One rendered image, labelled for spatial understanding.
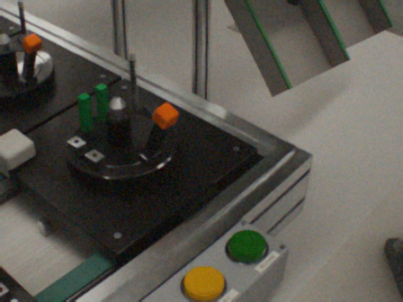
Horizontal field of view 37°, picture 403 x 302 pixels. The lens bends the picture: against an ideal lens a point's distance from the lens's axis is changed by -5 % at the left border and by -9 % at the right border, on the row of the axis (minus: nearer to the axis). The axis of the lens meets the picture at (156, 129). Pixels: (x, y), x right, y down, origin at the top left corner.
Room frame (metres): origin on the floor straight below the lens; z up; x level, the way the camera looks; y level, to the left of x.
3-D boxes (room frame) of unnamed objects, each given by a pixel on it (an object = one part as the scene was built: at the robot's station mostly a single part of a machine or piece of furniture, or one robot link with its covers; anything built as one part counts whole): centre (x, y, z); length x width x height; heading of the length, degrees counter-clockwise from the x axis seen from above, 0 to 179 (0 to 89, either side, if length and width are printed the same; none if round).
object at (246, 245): (0.45, -0.09, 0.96); 0.04 x 0.04 x 0.02
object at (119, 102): (0.61, 0.05, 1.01); 0.24 x 0.24 x 0.13; 45
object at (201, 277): (0.40, -0.04, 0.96); 0.04 x 0.04 x 0.02
